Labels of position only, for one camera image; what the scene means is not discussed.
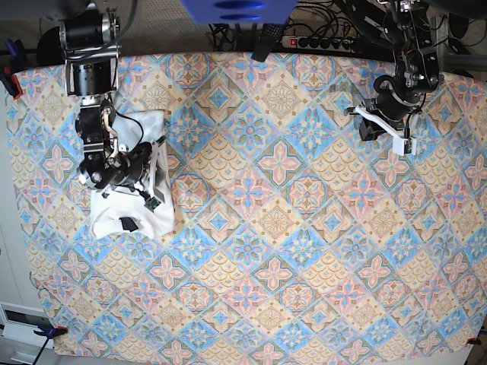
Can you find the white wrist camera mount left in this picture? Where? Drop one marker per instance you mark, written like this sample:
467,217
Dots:
403,141

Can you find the white printed T-shirt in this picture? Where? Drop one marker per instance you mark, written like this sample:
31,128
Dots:
121,209

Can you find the orange black clamp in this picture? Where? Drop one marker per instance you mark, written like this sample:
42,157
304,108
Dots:
49,331

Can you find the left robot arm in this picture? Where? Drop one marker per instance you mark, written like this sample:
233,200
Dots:
416,63

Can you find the white power strip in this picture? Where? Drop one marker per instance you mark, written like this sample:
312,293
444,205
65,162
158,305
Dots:
314,43

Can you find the black remote-like bar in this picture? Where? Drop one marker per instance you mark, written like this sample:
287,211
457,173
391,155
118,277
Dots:
270,35

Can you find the blue box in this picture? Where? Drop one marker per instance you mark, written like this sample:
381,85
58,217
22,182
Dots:
239,11

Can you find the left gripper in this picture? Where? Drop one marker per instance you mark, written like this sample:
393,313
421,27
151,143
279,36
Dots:
391,107

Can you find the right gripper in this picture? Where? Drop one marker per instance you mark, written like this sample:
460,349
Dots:
135,165

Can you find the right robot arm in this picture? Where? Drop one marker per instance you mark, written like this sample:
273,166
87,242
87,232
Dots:
90,47

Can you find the patterned tablecloth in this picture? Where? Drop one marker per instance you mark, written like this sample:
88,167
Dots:
295,242

